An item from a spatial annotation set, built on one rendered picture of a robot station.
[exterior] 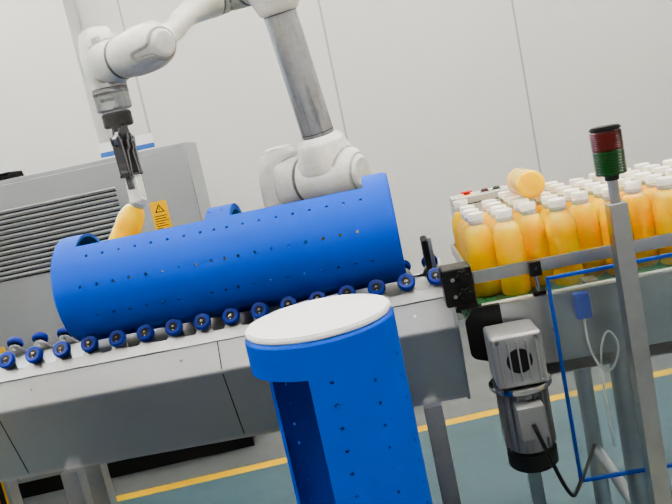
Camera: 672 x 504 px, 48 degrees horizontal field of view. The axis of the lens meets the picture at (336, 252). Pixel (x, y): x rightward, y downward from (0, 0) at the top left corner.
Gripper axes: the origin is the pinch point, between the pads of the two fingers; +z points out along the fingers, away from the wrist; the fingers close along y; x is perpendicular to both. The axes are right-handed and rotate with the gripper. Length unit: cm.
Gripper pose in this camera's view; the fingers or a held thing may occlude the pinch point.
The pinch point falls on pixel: (135, 189)
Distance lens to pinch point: 204.1
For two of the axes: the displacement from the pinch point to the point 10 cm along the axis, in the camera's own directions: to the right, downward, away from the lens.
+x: 9.8, -2.0, -0.8
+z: 2.1, 9.6, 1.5
